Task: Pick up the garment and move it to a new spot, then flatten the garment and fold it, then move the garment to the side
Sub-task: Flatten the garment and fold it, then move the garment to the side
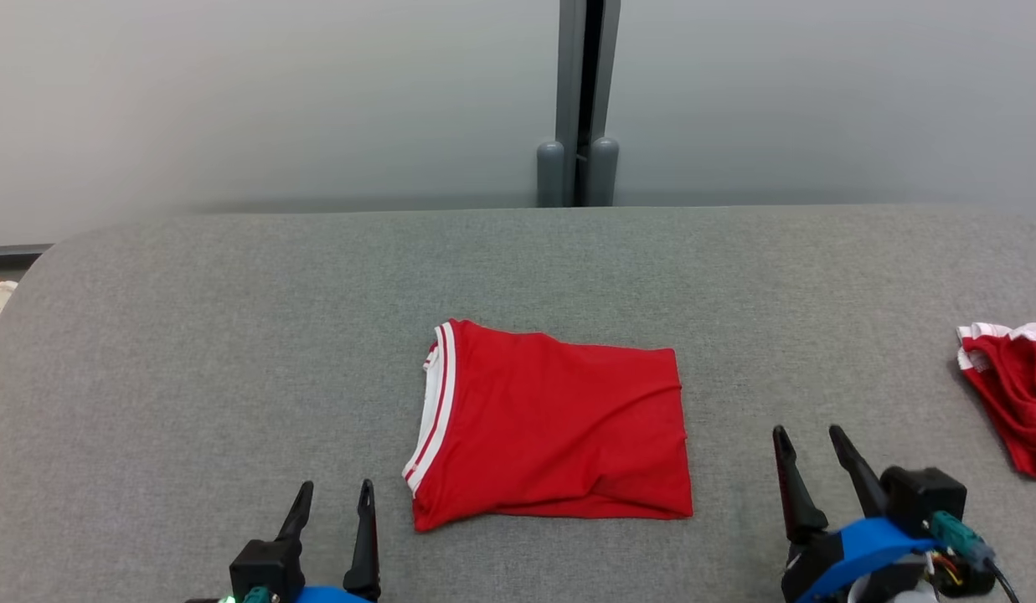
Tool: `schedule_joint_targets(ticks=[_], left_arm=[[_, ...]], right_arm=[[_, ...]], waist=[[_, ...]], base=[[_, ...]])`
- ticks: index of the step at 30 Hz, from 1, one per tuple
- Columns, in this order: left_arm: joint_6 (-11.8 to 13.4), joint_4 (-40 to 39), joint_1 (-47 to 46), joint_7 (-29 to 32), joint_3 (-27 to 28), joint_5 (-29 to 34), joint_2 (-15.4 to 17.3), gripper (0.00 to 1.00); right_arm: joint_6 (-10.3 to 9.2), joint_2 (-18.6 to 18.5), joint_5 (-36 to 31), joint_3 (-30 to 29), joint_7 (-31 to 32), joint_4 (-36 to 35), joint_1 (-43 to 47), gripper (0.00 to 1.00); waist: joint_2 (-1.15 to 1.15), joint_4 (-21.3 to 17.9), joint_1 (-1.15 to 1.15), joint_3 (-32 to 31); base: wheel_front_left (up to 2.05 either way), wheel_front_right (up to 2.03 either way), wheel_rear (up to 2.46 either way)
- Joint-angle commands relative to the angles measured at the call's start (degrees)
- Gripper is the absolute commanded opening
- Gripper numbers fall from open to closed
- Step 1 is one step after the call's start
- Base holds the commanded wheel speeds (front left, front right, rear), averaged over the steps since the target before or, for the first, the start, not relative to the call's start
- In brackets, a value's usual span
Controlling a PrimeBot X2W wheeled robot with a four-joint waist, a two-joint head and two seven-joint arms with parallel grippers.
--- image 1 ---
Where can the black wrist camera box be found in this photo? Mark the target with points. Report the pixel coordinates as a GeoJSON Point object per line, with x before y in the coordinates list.
{"type": "Point", "coordinates": [924, 498]}
{"type": "Point", "coordinates": [266, 569]}

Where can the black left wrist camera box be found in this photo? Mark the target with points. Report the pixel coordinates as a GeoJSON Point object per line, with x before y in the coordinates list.
{"type": "Point", "coordinates": [266, 569]}

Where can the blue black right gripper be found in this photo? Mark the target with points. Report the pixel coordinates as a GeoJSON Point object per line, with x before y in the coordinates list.
{"type": "Point", "coordinates": [853, 553]}

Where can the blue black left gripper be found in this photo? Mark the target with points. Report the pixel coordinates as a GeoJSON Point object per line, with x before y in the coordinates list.
{"type": "Point", "coordinates": [333, 595]}

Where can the red shirt with white trim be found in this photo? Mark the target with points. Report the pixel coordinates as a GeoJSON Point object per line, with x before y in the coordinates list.
{"type": "Point", "coordinates": [568, 419]}

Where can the black round right gripper motor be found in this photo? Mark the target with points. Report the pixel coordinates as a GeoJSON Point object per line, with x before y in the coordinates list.
{"type": "Point", "coordinates": [974, 582]}

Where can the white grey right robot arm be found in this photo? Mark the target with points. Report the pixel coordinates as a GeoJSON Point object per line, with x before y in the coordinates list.
{"type": "Point", "coordinates": [894, 596]}

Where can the red shorts with white stripe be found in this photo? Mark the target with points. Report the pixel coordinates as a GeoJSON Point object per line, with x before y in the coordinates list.
{"type": "Point", "coordinates": [1020, 394]}

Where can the grey partition post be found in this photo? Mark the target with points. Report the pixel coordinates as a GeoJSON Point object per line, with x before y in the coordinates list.
{"type": "Point", "coordinates": [572, 84]}

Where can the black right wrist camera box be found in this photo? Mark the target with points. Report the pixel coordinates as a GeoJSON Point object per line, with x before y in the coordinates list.
{"type": "Point", "coordinates": [924, 498]}

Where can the dark grey baseboard strip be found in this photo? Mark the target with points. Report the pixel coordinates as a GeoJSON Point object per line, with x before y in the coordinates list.
{"type": "Point", "coordinates": [15, 249]}

